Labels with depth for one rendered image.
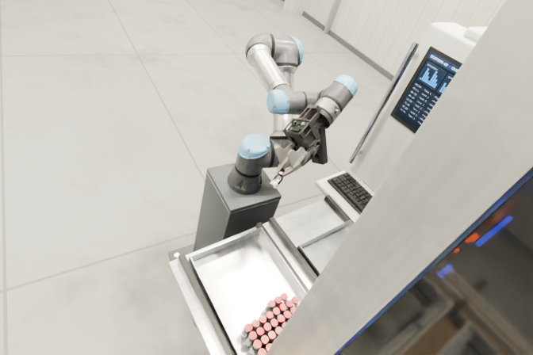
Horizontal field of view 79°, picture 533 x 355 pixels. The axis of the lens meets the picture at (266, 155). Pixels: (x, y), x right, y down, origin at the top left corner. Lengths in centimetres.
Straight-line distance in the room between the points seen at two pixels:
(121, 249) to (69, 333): 47
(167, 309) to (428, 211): 177
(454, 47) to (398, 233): 111
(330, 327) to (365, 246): 13
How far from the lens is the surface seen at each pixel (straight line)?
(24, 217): 238
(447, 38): 136
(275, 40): 134
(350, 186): 156
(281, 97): 99
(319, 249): 119
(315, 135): 90
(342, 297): 37
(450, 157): 24
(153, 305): 196
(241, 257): 109
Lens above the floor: 180
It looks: 39 degrees down
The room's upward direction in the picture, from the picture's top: 18 degrees clockwise
